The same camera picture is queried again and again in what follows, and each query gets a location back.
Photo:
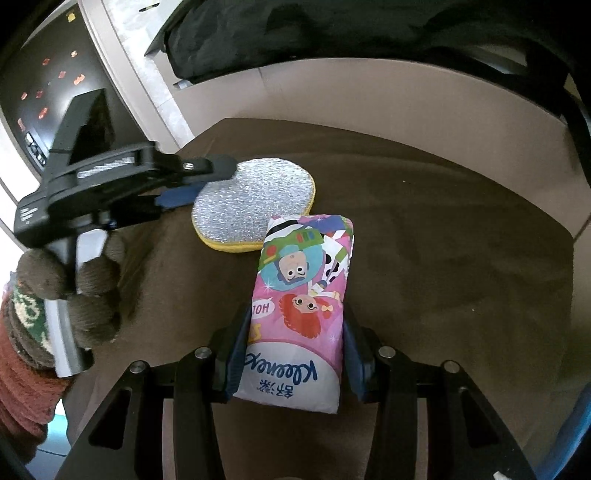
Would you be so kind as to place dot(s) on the silver scrub pad yellow rim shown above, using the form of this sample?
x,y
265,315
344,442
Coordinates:
x,y
254,198

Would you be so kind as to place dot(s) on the printed pink tissue pack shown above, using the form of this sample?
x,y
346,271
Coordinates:
x,y
300,323

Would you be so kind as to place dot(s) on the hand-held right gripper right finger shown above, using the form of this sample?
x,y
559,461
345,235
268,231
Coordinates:
x,y
353,369

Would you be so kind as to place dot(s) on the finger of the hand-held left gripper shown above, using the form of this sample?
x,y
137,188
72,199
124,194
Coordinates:
x,y
207,167
180,196

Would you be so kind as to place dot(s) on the dark door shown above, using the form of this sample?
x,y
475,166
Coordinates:
x,y
46,69

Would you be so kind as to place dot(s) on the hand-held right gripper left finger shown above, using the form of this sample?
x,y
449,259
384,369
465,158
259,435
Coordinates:
x,y
235,364

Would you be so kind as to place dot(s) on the person's left forearm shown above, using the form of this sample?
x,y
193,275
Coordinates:
x,y
23,392

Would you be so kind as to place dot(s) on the black bag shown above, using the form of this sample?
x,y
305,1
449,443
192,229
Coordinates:
x,y
323,32

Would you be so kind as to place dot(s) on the person's left hand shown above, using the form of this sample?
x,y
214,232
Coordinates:
x,y
97,277

